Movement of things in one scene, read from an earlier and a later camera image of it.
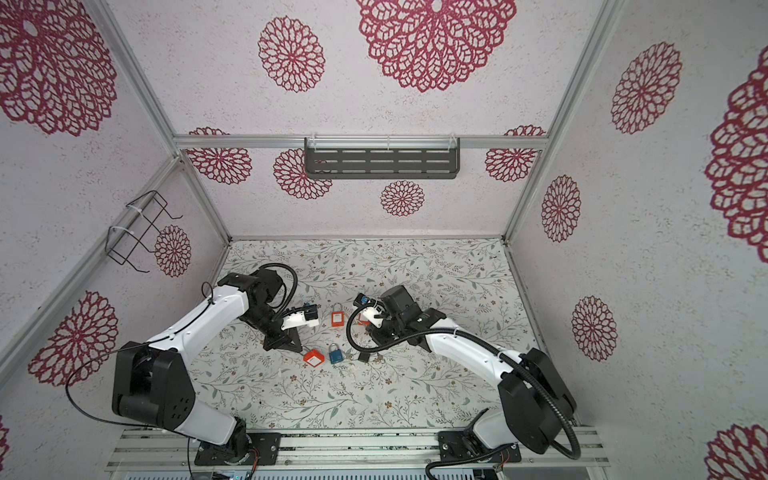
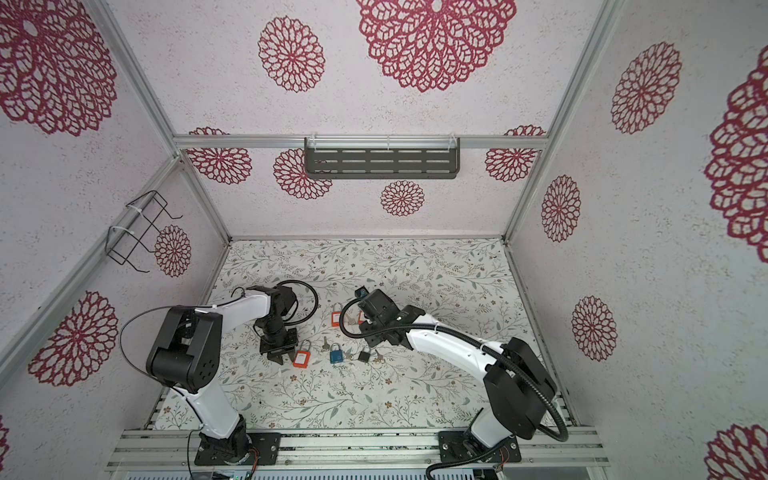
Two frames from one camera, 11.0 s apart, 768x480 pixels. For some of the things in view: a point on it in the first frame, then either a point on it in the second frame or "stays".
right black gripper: x=377 y=336 stays
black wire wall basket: x=120 y=244 stays
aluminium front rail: x=168 y=449 stays
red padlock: x=314 y=358 -> x=301 y=359
